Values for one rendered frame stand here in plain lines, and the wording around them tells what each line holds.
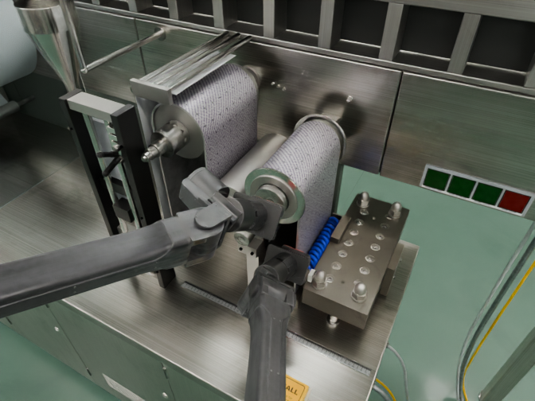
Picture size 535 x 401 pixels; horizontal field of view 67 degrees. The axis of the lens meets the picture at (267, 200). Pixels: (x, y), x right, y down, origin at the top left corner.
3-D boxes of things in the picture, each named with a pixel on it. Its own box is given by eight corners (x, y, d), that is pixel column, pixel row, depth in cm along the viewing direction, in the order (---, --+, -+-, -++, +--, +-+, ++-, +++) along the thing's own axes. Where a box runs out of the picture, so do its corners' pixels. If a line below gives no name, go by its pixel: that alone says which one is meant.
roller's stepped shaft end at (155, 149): (138, 163, 85) (135, 150, 83) (157, 149, 89) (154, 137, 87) (150, 168, 84) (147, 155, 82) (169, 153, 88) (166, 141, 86)
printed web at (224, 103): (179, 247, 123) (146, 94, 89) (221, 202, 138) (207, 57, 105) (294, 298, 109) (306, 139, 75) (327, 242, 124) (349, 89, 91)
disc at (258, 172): (242, 207, 95) (247, 157, 84) (243, 205, 95) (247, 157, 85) (298, 234, 91) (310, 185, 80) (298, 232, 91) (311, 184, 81)
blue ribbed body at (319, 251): (298, 272, 102) (298, 263, 100) (329, 220, 117) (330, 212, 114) (310, 278, 101) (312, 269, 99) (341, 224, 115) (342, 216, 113)
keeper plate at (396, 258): (379, 293, 109) (387, 267, 102) (388, 267, 116) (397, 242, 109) (388, 297, 109) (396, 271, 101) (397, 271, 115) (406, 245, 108)
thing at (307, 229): (294, 274, 102) (297, 221, 89) (328, 217, 117) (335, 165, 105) (295, 274, 101) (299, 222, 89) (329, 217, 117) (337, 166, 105)
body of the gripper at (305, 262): (304, 283, 91) (293, 294, 85) (265, 266, 95) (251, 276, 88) (312, 257, 90) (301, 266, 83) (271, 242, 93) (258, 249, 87)
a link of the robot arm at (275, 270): (282, 278, 79) (259, 260, 80) (265, 303, 81) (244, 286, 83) (294, 268, 85) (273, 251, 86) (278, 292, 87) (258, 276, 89)
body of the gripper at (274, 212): (275, 240, 75) (259, 243, 69) (228, 222, 79) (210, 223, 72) (286, 208, 75) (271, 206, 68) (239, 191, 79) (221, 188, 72)
